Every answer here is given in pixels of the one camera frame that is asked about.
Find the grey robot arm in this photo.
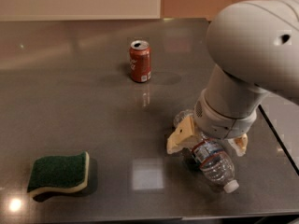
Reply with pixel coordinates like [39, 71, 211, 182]
[166, 0, 299, 154]

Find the clear plastic water bottle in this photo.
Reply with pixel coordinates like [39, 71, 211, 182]
[173, 109, 239, 193]

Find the grey side table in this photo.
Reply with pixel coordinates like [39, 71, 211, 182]
[262, 94, 299, 172]

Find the red soda can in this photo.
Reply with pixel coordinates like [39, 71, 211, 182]
[129, 40, 151, 83]

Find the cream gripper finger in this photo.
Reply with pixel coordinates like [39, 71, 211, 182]
[228, 133, 248, 157]
[166, 116, 200, 154]

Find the green and yellow sponge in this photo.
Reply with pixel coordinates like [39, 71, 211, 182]
[27, 151, 90, 198]

